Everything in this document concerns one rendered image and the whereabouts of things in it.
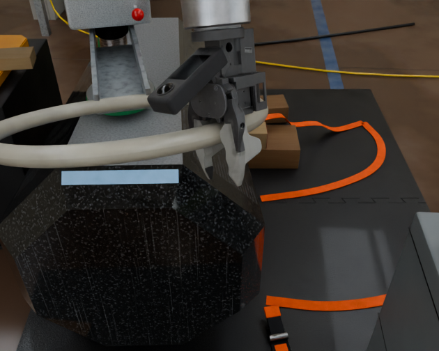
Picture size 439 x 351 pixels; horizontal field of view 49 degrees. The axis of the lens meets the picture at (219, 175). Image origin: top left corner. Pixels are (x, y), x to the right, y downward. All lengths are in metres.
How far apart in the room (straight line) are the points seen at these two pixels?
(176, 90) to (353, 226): 1.87
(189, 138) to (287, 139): 2.03
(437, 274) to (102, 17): 1.03
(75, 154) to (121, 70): 0.65
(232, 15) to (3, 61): 1.53
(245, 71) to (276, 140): 1.97
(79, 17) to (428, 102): 2.62
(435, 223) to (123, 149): 0.83
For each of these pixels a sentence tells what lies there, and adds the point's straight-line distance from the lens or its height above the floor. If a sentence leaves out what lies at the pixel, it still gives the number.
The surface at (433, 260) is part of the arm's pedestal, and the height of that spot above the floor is 0.85.
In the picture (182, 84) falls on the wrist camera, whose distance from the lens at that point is 0.61.
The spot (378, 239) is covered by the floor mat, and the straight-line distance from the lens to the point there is 2.36.
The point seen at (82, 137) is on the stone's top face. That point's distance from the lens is 1.48.
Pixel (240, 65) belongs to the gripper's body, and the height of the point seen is 1.36.
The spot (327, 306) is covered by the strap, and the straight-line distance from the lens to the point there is 2.05.
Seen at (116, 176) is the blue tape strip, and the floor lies 0.82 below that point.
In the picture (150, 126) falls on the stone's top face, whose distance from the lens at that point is 1.49.
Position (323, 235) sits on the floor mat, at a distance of 2.31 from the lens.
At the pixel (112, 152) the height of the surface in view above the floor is 1.30.
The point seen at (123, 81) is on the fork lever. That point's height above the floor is 1.10.
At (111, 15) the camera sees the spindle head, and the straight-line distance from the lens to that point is 1.37.
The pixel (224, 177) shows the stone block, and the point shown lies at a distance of 1.48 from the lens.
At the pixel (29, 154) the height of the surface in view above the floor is 1.29.
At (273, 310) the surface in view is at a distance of 1.95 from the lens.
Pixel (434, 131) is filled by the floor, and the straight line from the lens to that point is 3.22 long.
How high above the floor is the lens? 1.66
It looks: 40 degrees down
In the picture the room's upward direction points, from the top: straight up
